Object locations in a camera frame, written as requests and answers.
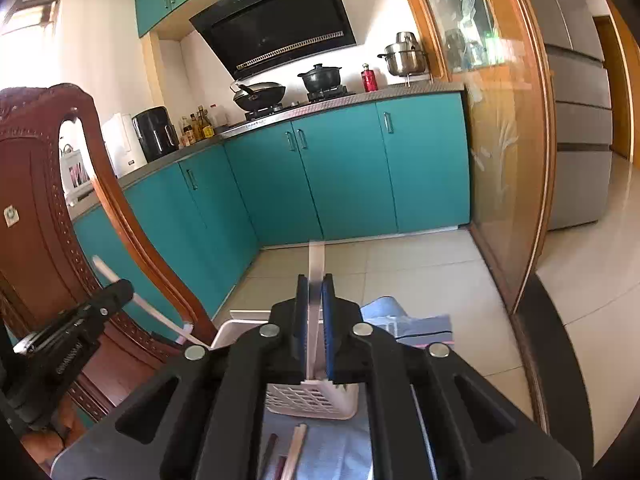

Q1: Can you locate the pile of mixed chopsticks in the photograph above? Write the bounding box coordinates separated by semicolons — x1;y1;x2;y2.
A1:
262;424;309;480

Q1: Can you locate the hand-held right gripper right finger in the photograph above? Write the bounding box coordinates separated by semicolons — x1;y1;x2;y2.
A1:
322;274;583;480

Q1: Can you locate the brown wooden door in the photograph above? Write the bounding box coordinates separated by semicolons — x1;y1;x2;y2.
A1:
595;15;633;161

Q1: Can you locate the kitchen window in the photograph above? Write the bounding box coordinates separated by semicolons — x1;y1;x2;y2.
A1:
0;0;62;36

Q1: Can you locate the black lidded pot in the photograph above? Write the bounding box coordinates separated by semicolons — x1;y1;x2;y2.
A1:
297;63;343;95

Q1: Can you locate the carved wooden chair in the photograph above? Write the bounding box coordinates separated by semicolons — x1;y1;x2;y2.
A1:
0;84;219;461

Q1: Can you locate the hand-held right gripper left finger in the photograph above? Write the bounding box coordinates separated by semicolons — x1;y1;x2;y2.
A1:
50;274;309;480

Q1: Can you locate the white electric kettle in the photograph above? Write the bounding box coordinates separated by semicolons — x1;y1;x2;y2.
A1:
101;112;148;178

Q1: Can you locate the blue plaid cloth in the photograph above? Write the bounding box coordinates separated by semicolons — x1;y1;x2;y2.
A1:
260;297;453;480

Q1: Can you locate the black range hood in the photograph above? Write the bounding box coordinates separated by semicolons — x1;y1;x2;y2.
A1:
189;0;357;81

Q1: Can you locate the row of condiment bottles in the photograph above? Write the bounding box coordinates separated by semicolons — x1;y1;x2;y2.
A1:
178;104;232;147

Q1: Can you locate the white chopstick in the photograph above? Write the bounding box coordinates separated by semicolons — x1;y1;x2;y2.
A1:
91;255;210;350
302;240;327;386

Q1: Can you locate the gas stove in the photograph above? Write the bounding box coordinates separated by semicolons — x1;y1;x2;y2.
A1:
242;85;357;123

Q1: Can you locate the white slotted utensil basket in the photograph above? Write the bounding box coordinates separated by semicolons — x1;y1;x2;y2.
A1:
210;310;361;421

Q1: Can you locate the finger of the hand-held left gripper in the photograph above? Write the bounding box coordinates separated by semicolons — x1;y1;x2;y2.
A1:
75;280;135;317

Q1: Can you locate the black air fryer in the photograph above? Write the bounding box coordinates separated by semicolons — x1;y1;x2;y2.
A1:
131;106;180;163

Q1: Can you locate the stainless steel stockpot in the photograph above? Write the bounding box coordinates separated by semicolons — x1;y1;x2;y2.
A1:
377;31;430;86

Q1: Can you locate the grey kitchen countertop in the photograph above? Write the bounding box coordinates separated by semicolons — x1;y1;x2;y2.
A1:
67;82;466;221

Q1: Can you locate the black wok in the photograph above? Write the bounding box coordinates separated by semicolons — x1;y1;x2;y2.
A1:
230;81;287;113

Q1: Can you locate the silver refrigerator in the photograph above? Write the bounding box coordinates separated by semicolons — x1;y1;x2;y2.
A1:
512;0;615;231

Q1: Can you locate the wood-framed glass sliding door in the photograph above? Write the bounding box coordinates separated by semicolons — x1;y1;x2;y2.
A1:
392;0;558;426

